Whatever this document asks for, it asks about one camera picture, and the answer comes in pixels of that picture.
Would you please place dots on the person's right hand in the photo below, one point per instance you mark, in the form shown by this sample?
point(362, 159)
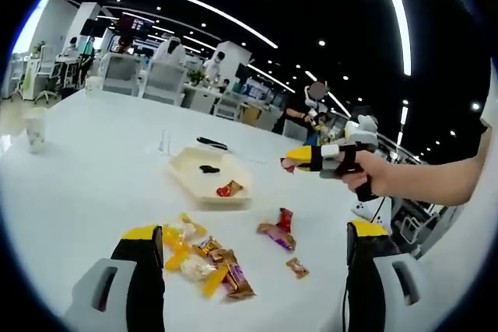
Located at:
point(379, 174)

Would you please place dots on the white plug adapter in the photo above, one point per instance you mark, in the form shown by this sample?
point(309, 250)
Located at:
point(363, 209)

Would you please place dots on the person's white shirt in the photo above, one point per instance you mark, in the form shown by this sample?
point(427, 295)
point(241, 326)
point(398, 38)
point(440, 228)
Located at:
point(467, 270)

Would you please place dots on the long brown red food bar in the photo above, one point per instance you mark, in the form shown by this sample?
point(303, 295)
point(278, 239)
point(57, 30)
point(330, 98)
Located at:
point(233, 187)

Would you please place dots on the dark food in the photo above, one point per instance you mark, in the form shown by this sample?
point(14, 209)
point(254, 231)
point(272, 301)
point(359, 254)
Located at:
point(210, 168)

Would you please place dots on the long ceiling light strip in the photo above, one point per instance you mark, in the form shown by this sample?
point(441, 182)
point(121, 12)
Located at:
point(214, 9)
point(400, 17)

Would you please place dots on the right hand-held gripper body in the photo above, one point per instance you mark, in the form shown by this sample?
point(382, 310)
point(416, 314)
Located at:
point(362, 131)

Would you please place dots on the hanging red display screen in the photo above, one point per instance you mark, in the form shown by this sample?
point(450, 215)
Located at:
point(136, 23)

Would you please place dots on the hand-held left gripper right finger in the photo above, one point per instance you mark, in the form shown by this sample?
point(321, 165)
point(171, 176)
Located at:
point(365, 289)

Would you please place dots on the printed paper cup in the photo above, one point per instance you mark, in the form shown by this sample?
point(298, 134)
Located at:
point(35, 133)

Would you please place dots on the small orange food candy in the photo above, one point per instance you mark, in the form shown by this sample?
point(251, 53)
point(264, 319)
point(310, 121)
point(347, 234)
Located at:
point(297, 268)

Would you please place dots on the small orange brown food packet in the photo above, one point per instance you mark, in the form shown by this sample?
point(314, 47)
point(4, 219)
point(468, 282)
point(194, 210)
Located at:
point(209, 246)

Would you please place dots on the beige hexagonal container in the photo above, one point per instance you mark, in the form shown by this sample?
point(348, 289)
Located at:
point(183, 168)

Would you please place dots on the potted green plant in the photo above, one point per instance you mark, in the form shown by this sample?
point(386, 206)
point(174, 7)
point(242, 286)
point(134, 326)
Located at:
point(195, 76)
point(39, 47)

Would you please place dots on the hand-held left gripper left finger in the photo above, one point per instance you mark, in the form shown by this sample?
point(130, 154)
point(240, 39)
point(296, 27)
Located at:
point(144, 289)

